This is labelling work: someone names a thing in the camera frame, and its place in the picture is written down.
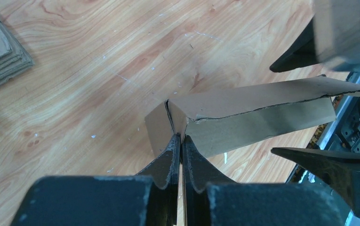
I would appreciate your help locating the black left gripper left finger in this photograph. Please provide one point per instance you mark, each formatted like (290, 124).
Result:
(148, 198)

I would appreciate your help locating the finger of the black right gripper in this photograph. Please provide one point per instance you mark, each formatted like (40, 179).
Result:
(300, 54)
(339, 170)

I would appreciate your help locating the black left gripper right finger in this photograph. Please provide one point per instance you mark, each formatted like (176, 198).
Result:
(213, 199)

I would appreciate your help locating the cardboard box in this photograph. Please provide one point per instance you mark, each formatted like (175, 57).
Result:
(224, 120)

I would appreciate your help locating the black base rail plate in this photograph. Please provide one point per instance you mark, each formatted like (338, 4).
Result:
(341, 135)

